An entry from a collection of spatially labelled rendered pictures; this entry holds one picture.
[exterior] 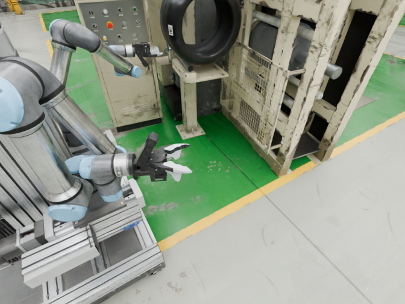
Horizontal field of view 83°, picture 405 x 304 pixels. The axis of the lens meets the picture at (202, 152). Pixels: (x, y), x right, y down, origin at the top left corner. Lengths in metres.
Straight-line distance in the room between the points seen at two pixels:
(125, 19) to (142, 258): 1.90
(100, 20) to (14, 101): 1.76
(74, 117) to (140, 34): 1.67
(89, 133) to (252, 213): 1.41
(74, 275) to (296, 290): 1.31
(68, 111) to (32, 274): 0.67
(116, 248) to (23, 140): 1.01
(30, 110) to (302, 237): 1.75
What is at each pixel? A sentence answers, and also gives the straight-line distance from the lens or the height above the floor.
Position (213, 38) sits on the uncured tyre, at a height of 1.01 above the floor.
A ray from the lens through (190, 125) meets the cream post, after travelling 2.51.
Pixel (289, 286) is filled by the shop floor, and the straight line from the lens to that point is 1.74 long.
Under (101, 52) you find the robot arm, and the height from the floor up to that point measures 1.14.
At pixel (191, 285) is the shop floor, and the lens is 1.65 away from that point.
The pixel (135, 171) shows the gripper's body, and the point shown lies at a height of 1.02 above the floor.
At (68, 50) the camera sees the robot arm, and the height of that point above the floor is 1.16.
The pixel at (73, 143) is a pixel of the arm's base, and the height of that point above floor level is 0.74.
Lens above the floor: 1.57
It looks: 42 degrees down
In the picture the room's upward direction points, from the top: straight up
